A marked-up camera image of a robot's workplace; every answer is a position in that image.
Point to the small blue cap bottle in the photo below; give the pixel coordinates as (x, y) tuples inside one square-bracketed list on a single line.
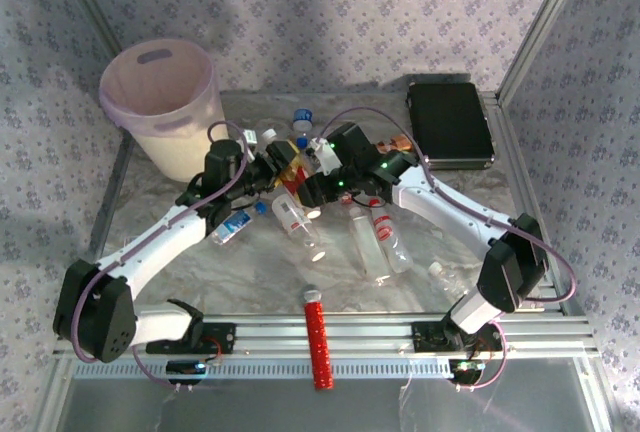
[(302, 142)]

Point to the red label bottle with barcode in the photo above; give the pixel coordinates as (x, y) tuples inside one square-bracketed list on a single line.
[(292, 219)]

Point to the blue label water bottle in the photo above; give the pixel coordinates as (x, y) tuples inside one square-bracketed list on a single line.
[(235, 224)]

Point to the small black electronics board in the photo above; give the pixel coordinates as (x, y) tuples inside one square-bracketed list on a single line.
[(467, 367), (185, 367)]

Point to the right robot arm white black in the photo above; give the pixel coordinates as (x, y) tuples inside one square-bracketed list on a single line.
[(450, 207)]

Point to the red glitter microphone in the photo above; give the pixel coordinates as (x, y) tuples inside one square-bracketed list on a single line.
[(317, 342)]

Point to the clear bottle red label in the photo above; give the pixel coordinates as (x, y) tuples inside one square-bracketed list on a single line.
[(390, 237)]

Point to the black hard case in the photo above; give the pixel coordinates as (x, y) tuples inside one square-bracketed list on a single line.
[(450, 122)]

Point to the aluminium frame post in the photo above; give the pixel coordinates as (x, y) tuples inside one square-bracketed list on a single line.
[(545, 27), (90, 7)]

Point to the clear bottle white cap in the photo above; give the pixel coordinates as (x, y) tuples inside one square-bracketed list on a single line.
[(270, 135), (442, 277)]

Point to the white bin with pink liner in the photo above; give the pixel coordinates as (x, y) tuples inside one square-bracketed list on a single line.
[(165, 152)]

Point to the brown snack wrapper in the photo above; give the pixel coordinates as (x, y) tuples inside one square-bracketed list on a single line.
[(400, 143)]

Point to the yellow red label bottle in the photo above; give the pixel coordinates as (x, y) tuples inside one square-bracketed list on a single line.
[(292, 183)]

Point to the wide blue cap bottle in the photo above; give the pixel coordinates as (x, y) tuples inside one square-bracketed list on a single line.
[(302, 119)]

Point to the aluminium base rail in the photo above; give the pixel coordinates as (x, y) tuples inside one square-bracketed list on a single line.
[(360, 334)]

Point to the tall clear plastic bottle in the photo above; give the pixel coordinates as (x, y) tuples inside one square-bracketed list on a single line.
[(367, 247)]

